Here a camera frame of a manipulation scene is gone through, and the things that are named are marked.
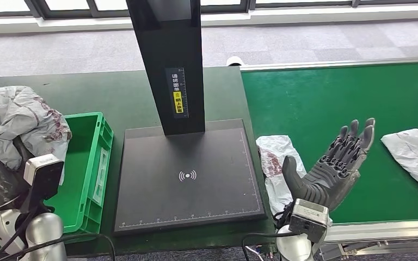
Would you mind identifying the green plastic crate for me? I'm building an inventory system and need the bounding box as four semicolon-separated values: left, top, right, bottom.
0;112;114;247

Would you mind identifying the clear crate label pocket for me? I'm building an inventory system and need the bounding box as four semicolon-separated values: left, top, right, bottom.
93;147;110;207

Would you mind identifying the green conveyor belt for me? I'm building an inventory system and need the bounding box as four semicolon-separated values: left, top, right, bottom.
241;61;418;224

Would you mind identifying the black yellow column label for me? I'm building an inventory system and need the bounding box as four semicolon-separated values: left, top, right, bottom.
165;67;189;119

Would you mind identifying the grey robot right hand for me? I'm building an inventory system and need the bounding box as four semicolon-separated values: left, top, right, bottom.
282;117;376;212

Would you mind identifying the thin white cable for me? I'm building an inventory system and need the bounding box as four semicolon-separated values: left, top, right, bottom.
247;246;264;261

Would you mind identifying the black scanner base plate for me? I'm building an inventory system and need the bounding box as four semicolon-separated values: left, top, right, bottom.
113;119;267;235

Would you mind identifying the aluminium conveyor frame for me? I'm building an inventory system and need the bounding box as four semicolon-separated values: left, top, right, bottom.
238;57;418;261

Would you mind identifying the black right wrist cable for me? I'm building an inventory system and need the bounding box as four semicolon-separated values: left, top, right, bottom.
241;232;300;261

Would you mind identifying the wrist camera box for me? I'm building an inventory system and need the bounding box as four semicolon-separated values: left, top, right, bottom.
23;154;65;204
288;198;330;244

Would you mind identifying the long grey parcel red print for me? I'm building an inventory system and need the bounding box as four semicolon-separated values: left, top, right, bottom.
380;127;418;207

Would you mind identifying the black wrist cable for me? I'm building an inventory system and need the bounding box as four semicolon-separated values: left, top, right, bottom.
0;205;116;261
241;232;300;261

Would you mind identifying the grey parcel bag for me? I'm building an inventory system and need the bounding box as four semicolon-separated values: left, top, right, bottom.
0;85;73;185

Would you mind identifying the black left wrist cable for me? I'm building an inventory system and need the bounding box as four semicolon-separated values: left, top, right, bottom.
0;205;116;261

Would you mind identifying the black scanner column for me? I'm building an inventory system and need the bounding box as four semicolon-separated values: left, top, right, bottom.
126;0;206;136

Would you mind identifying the dark green table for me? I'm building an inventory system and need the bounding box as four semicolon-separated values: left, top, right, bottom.
0;66;276;258

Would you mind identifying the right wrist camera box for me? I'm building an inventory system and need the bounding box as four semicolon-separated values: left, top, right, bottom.
288;198;330;244

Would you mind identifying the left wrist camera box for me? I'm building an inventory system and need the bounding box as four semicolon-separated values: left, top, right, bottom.
23;154;65;204

